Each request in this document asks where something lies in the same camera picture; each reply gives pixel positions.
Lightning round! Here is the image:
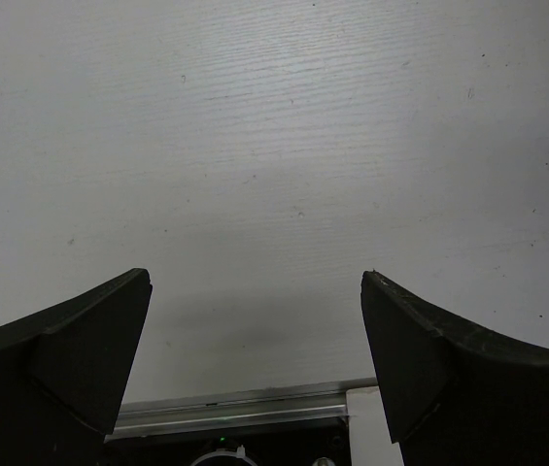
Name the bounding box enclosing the aluminium table rail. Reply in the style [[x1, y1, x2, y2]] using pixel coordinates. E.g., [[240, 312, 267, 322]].
[[106, 378, 377, 442]]

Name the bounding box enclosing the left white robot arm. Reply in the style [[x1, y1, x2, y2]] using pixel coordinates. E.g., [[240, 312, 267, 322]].
[[0, 269, 549, 465]]

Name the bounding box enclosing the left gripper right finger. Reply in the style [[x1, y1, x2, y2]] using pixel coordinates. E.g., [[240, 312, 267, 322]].
[[360, 271, 549, 465]]

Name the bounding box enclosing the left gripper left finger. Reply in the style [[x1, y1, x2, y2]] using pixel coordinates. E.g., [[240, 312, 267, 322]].
[[0, 268, 153, 465]]

